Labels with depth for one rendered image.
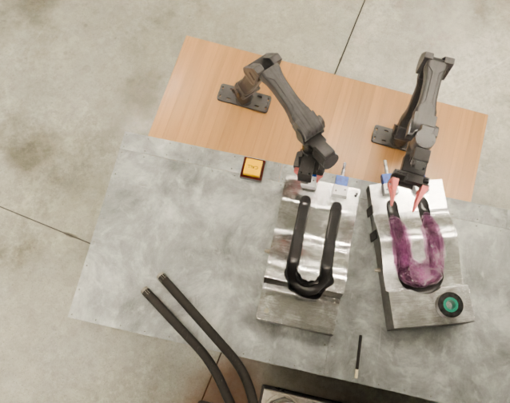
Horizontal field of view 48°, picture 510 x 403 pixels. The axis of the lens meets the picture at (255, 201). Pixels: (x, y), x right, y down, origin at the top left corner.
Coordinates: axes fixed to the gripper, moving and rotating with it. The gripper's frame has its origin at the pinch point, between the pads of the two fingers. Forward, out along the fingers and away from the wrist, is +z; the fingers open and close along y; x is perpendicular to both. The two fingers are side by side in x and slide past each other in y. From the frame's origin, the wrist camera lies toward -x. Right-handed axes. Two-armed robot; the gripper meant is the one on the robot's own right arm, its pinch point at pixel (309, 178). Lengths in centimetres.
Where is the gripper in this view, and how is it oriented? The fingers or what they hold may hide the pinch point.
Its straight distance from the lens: 192.9
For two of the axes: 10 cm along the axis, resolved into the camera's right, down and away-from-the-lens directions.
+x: 2.5, -7.7, 5.9
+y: 9.7, 1.8, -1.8
